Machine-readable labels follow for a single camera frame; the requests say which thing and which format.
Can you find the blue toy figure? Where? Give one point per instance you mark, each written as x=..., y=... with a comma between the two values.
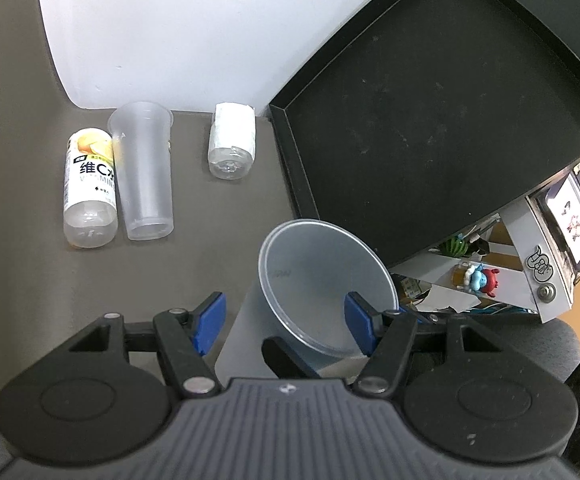
x=481, y=280

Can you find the yellow label plastic bottle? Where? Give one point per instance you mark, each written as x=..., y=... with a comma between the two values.
x=89, y=195

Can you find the tall clear plastic cup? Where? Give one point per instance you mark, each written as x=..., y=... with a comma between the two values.
x=143, y=170

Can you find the pile of white papers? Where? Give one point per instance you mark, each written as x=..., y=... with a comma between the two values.
x=437, y=297

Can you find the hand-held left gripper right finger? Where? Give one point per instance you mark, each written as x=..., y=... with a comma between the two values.
x=361, y=325

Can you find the wide clear plastic cup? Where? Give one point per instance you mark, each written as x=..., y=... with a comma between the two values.
x=315, y=280

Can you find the green striped ball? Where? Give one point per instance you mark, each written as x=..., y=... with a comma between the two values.
x=452, y=246

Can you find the white device with screen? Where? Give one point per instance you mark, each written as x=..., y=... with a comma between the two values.
x=552, y=260

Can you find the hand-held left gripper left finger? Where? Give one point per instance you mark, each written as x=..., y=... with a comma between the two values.
x=208, y=322

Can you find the black tray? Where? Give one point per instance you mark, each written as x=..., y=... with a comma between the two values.
x=430, y=110

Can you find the white label plastic bottle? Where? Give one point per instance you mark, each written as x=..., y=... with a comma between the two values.
x=232, y=140

